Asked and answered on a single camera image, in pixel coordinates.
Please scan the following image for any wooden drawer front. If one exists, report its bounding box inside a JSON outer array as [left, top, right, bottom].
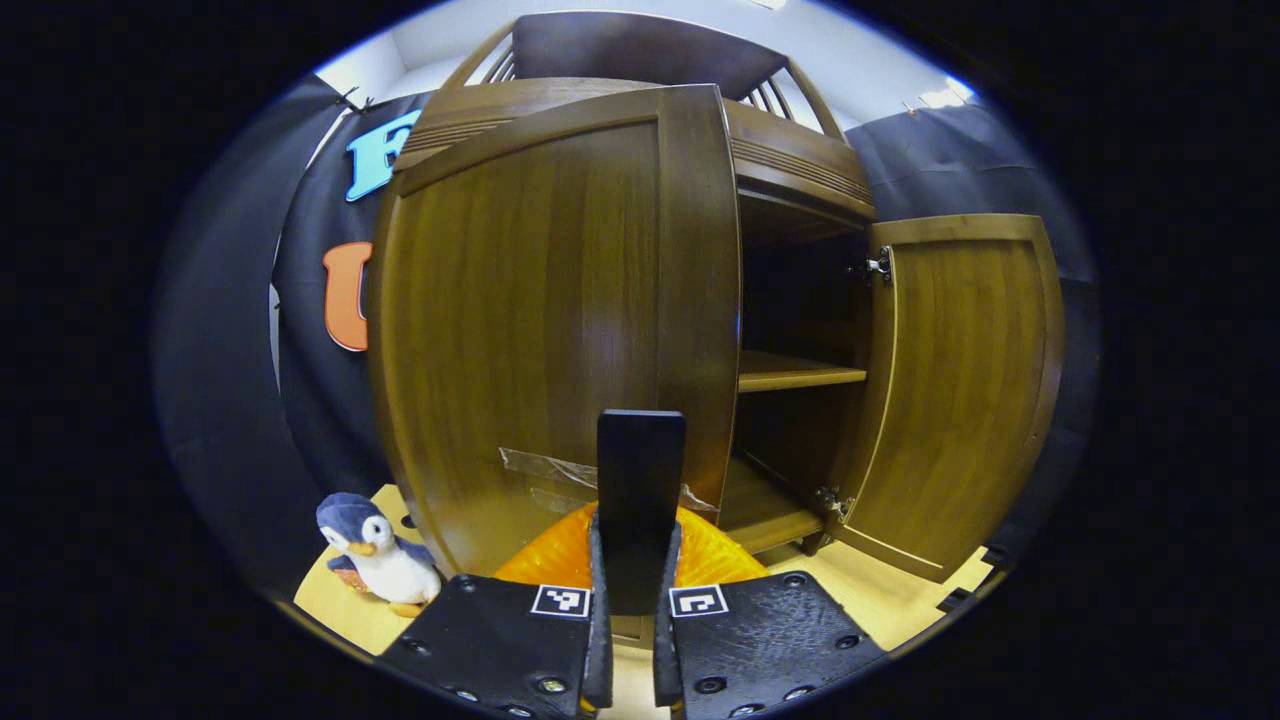
[[395, 78, 878, 223]]

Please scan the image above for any wooden inner shelf board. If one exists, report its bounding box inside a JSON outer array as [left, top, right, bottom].
[[738, 350, 869, 393]]

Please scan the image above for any plush penguin toy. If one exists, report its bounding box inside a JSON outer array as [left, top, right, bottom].
[[316, 492, 443, 618]]

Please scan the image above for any wooden double-door shoe cabinet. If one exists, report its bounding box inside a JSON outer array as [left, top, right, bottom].
[[395, 10, 881, 556]]

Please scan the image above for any black door handle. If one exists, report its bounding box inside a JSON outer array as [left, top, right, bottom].
[[597, 410, 687, 616]]

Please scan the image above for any black backdrop cloth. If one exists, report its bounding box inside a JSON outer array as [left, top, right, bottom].
[[150, 75, 1101, 601]]

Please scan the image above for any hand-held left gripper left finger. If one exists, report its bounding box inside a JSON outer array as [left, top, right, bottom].
[[375, 500, 616, 720]]

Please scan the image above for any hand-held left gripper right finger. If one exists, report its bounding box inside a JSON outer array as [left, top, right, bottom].
[[652, 505, 889, 720]]

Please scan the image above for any wooden shoe cabinet door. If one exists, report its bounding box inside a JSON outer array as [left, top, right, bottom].
[[835, 213, 1066, 584], [368, 85, 743, 591]]

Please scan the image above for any clear tape strip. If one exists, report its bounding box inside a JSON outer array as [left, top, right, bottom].
[[498, 446, 718, 514]]

